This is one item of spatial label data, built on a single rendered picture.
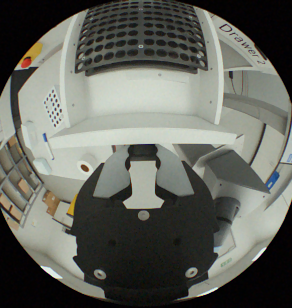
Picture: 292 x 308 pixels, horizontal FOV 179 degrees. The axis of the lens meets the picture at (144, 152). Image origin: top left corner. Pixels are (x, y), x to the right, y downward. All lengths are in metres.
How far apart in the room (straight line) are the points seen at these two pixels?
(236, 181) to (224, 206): 0.11
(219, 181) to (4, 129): 1.11
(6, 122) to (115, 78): 0.76
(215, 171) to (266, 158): 2.85
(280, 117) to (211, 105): 0.83
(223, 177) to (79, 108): 0.45
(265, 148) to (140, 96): 3.13
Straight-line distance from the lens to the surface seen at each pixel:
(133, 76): 0.17
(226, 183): 0.38
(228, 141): 0.15
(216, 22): 0.36
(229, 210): 0.44
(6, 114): 0.84
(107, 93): 0.19
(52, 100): 0.35
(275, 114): 0.96
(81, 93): 0.20
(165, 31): 0.16
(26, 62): 0.40
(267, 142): 3.13
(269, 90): 1.85
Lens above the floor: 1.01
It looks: 57 degrees down
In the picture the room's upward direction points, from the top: 177 degrees clockwise
